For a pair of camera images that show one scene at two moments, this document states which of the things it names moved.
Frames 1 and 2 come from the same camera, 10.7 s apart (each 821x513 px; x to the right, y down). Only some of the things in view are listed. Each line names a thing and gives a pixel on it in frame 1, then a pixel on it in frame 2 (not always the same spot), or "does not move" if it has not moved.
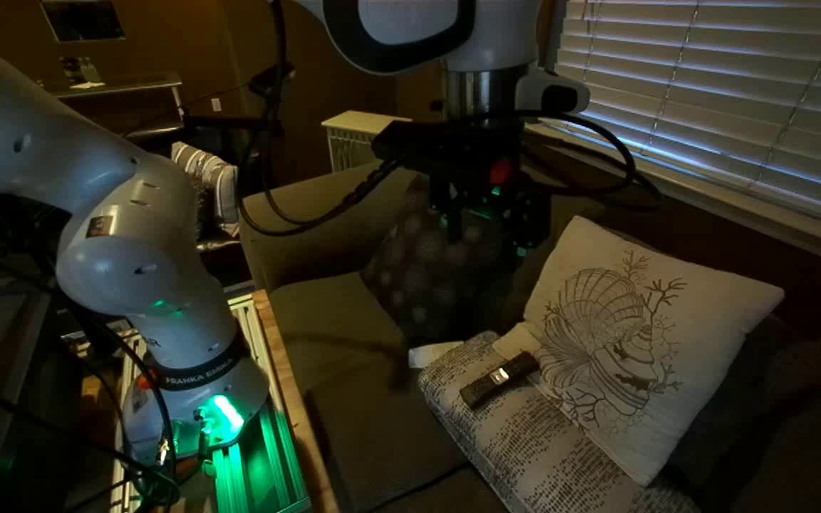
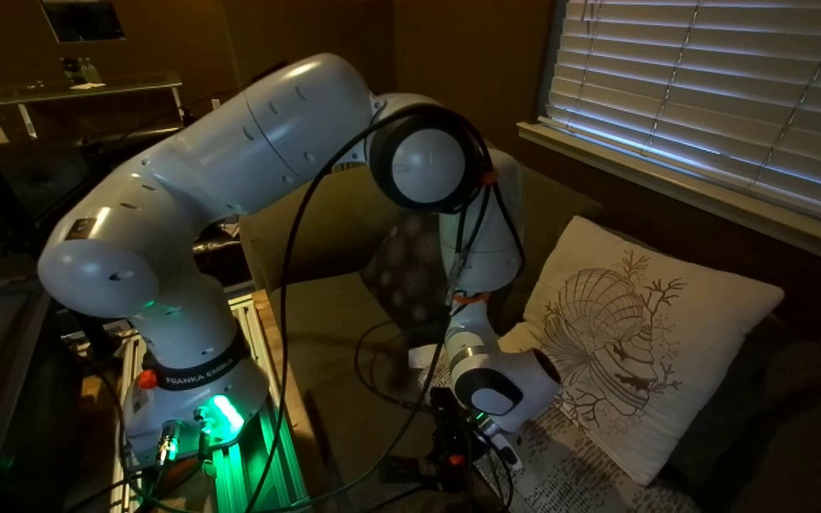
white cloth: (428, 355) does not move
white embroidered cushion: (632, 334) does not move
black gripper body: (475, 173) → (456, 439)
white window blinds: (758, 93) does not move
